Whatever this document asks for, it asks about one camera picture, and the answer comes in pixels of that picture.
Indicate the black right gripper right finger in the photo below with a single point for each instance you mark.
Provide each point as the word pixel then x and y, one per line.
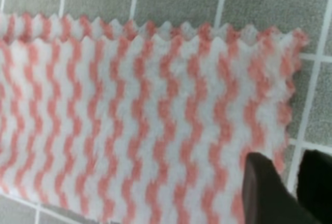
pixel 314 184

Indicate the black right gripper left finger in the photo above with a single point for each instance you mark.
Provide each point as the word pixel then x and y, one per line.
pixel 265 198

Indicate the pink white wavy striped towel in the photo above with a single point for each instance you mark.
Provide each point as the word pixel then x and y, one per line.
pixel 141 124

